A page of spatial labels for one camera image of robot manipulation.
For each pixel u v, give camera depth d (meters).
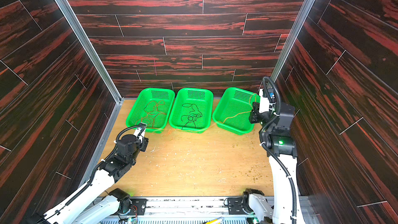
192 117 1.07
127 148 0.58
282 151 0.45
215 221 0.70
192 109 1.12
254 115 0.59
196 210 0.73
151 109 1.14
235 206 0.74
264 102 0.56
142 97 1.12
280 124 0.46
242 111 1.16
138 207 0.73
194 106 1.15
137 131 0.67
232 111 1.15
